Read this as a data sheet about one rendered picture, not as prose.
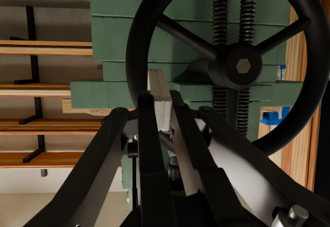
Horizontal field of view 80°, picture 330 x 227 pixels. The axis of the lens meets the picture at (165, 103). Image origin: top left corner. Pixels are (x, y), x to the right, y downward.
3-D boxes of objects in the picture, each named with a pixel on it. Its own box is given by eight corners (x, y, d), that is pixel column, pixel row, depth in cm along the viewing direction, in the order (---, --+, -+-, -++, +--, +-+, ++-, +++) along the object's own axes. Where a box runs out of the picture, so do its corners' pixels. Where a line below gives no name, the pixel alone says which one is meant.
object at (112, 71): (277, 65, 47) (275, 82, 48) (234, 67, 67) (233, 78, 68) (102, 61, 41) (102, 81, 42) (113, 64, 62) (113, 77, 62)
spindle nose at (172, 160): (188, 155, 62) (187, 190, 64) (184, 147, 68) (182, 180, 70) (169, 156, 61) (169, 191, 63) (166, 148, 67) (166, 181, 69)
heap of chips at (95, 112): (118, 107, 44) (118, 120, 45) (122, 99, 57) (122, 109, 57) (78, 108, 43) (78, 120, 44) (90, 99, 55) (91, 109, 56)
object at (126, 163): (141, 154, 81) (141, 187, 83) (141, 145, 89) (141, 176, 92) (120, 155, 79) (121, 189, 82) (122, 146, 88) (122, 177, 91)
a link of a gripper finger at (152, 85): (160, 131, 16) (151, 132, 16) (153, 94, 22) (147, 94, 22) (163, 99, 15) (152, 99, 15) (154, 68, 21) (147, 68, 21)
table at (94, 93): (369, 85, 40) (364, 114, 41) (269, 79, 70) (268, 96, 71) (47, 83, 31) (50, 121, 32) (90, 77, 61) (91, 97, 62)
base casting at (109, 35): (290, 25, 46) (286, 66, 47) (205, 50, 102) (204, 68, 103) (88, 14, 39) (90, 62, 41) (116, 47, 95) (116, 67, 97)
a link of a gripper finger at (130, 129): (154, 138, 14) (112, 139, 14) (150, 103, 19) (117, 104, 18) (155, 121, 14) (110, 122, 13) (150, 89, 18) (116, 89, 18)
